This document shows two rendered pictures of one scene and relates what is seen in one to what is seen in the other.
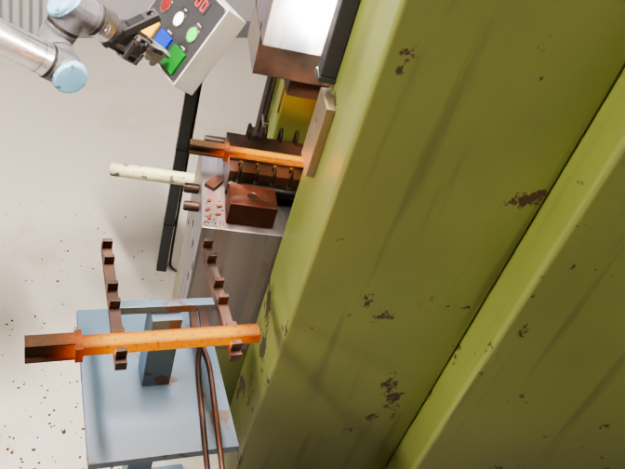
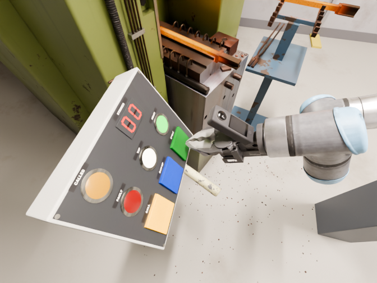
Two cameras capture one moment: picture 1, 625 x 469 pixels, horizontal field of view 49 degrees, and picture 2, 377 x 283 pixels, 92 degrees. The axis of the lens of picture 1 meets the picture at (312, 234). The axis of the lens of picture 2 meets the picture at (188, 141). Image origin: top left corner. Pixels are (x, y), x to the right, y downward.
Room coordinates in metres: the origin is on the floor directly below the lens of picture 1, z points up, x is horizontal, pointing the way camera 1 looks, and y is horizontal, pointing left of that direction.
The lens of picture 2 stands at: (2.01, 0.81, 1.47)
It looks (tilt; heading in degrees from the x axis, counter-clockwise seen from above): 59 degrees down; 237
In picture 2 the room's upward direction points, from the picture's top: straight up
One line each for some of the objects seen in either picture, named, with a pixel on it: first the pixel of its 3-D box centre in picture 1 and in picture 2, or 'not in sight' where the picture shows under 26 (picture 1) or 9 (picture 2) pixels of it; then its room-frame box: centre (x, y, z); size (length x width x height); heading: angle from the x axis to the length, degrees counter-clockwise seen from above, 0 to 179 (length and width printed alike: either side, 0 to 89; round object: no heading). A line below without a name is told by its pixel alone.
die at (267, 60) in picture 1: (337, 51); not in sight; (1.61, 0.09, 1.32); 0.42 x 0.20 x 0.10; 109
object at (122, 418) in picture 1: (152, 377); (277, 58); (0.95, 0.23, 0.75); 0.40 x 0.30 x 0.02; 29
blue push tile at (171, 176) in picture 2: (161, 44); (170, 175); (1.95, 0.64, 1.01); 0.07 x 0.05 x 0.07; 44
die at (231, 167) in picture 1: (300, 169); (176, 49); (1.61, 0.09, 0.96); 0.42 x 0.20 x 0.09; 109
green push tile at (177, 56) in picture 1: (174, 60); (180, 144); (1.88, 0.57, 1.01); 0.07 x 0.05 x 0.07; 44
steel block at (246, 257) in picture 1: (284, 253); (183, 85); (1.56, 0.06, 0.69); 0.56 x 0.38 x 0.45; 109
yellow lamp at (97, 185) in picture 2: not in sight; (97, 185); (2.09, 0.65, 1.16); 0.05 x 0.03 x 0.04; 19
